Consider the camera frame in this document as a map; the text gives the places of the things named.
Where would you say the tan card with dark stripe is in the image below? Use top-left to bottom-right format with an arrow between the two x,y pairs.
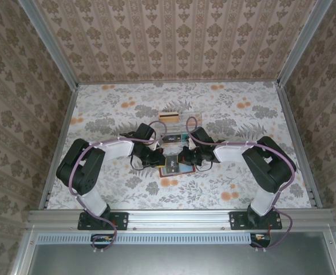
159,113 -> 180,123

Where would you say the aluminium front beam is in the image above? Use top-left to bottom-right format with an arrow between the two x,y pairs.
26,208 -> 336,231

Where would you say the small connector board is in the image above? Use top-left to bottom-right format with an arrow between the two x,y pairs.
90,233 -> 114,249
250,233 -> 271,248

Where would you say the grey metal sheet panel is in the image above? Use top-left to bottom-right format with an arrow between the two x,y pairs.
13,230 -> 336,275

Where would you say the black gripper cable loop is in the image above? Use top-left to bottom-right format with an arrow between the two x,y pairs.
195,159 -> 215,172
129,154 -> 146,170

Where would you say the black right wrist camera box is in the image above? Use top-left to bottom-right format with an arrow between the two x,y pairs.
188,128 -> 214,144

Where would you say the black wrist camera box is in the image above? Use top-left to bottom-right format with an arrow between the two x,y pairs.
135,123 -> 157,142
188,128 -> 214,144

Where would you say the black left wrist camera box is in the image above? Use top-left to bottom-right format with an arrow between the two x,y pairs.
135,123 -> 157,142

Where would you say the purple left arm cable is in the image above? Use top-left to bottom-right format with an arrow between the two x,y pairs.
69,121 -> 170,254

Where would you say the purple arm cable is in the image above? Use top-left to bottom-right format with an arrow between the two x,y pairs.
69,121 -> 170,254
185,116 -> 298,253

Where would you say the white slotted cable duct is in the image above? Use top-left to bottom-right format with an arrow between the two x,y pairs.
37,232 -> 253,245

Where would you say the aluminium side rail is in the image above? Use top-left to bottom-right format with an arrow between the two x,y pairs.
276,81 -> 325,209
38,84 -> 80,210

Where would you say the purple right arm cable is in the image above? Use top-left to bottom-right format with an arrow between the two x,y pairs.
185,116 -> 298,253

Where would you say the aluminium corner post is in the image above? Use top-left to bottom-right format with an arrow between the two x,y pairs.
18,0 -> 79,88
278,0 -> 333,85

